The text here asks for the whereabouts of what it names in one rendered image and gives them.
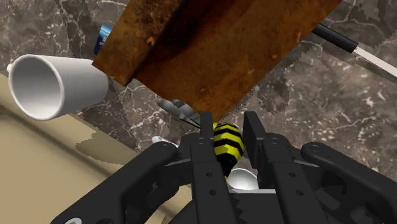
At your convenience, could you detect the yellow black striped bee toy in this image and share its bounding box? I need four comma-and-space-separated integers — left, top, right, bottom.
151, 99, 260, 191

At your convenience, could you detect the rusty brown robot stand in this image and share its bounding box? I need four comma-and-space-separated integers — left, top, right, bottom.
92, 0, 344, 122

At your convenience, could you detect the white cup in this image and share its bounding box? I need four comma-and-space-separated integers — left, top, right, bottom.
6, 54, 110, 121

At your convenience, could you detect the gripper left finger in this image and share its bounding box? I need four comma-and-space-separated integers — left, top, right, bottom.
49, 111, 239, 224

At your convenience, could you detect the black handled knife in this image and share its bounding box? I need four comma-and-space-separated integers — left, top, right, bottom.
310, 23, 397, 78

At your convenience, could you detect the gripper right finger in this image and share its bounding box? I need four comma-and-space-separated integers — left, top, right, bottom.
242, 111, 397, 224

